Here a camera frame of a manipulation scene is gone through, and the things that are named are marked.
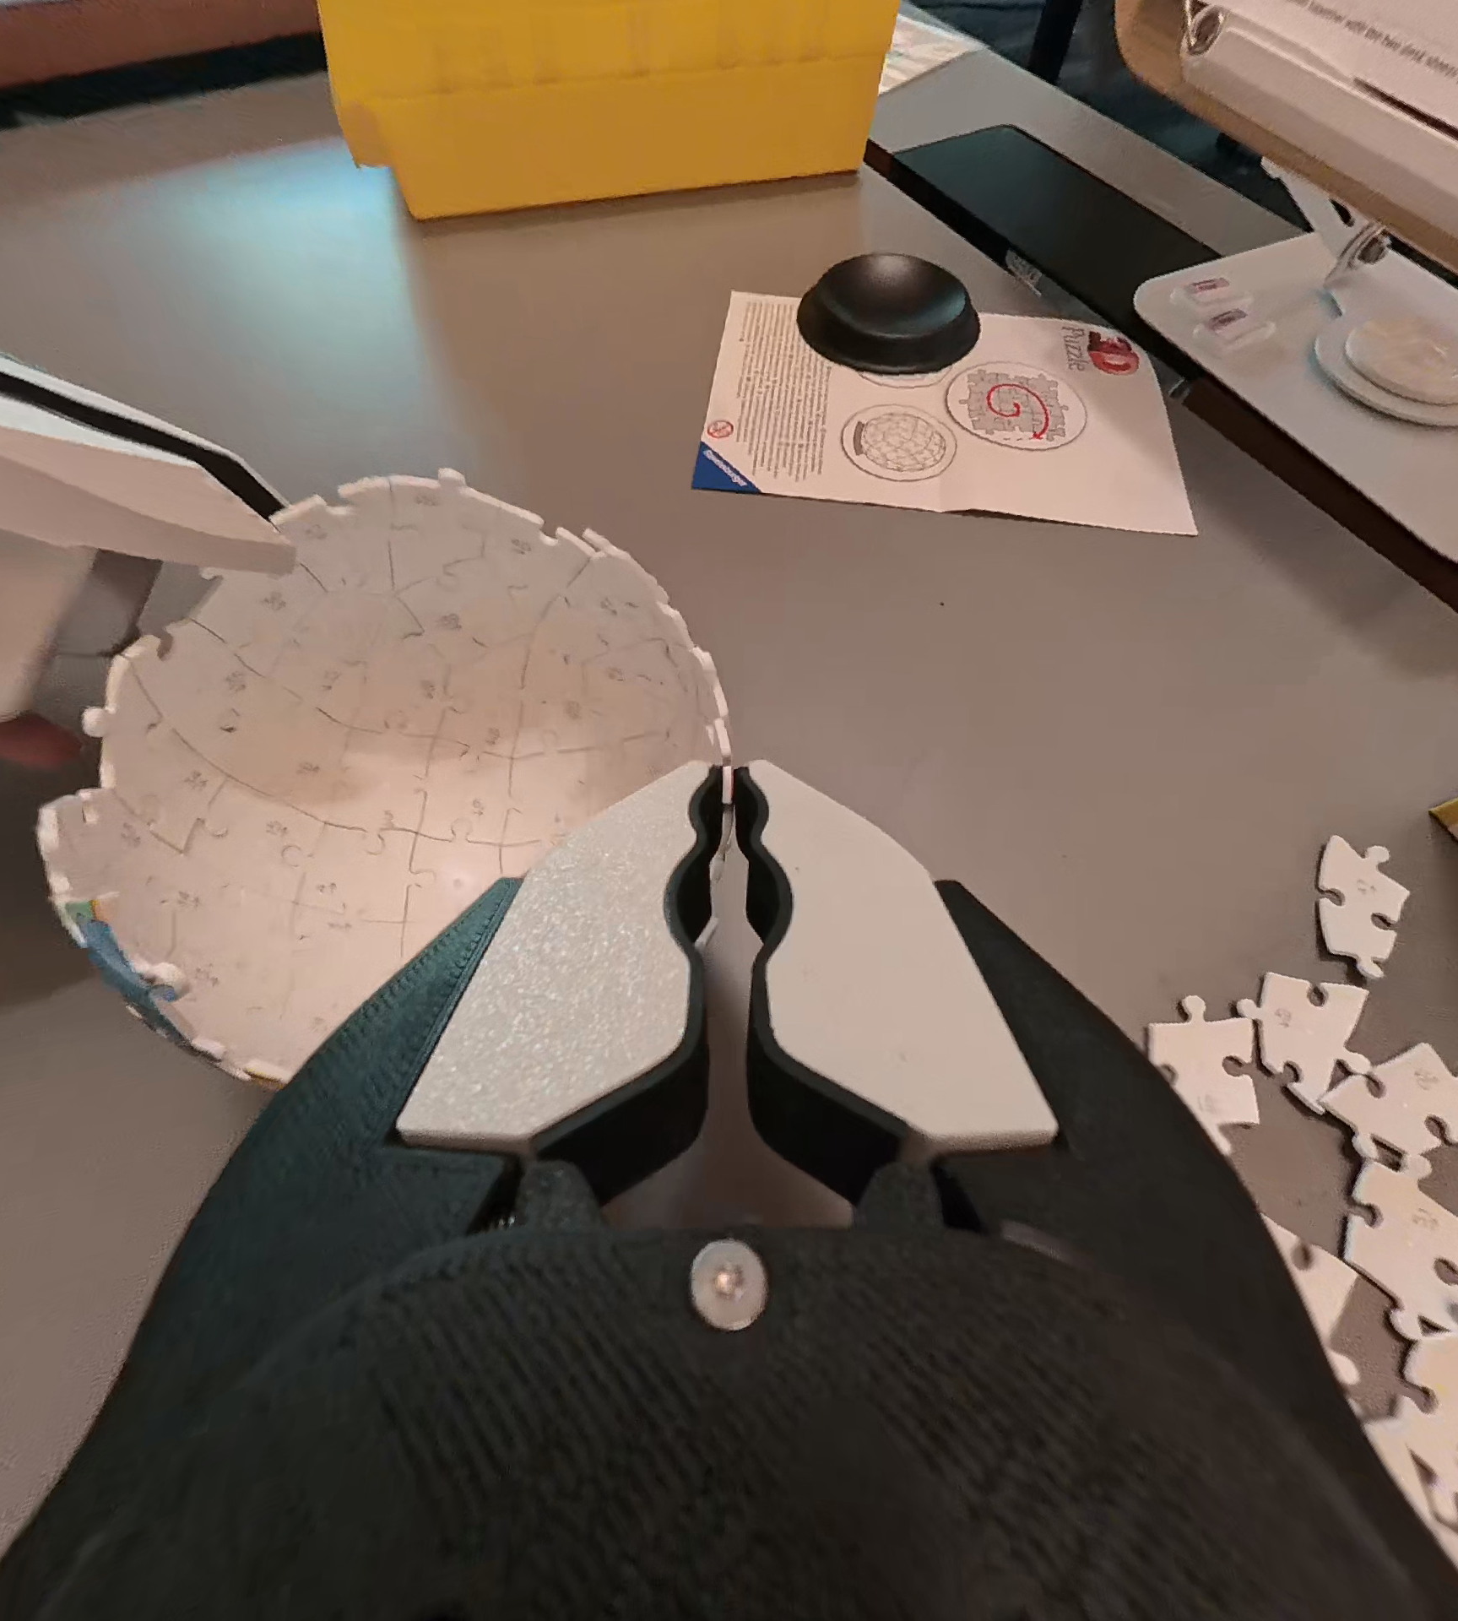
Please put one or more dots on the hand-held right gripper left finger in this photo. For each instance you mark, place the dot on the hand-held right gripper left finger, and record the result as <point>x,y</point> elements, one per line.
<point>552,1013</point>

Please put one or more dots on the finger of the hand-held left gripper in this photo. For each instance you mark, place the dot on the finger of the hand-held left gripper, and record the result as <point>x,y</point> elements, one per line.
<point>44,493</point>
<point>44,387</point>

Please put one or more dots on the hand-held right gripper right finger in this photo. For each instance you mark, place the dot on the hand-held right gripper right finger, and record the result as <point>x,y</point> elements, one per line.
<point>893,1013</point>

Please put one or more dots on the white puzzle piece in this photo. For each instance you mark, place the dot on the white puzzle piece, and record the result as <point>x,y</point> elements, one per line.
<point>721,811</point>

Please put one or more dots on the colourful puzzle ball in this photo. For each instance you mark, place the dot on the colourful puzzle ball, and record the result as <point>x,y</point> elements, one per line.
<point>361,735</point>

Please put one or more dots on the pile of white puzzle pieces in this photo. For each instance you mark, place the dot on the pile of white puzzle pieces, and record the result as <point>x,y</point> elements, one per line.
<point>1413,1228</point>

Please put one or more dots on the puzzle instruction leaflet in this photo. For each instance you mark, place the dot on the puzzle instruction leaflet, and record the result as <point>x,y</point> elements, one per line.
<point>1058,456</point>

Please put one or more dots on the black round ball stand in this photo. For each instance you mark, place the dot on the black round ball stand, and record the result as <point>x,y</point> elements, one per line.
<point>886,311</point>

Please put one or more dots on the yellow plastic bin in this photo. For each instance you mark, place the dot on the yellow plastic bin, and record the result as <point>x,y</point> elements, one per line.
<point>614,127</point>

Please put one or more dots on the small clear plastic tab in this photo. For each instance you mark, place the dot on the small clear plastic tab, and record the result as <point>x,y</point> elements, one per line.
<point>1203,291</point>
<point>1235,326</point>

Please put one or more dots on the black flat pad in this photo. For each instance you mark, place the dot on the black flat pad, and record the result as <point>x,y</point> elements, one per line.
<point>1033,203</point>

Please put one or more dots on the wooden display board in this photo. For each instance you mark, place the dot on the wooden display board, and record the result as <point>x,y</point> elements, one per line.
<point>1146,37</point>

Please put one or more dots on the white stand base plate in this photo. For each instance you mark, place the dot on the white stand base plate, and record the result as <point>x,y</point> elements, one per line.
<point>1311,468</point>

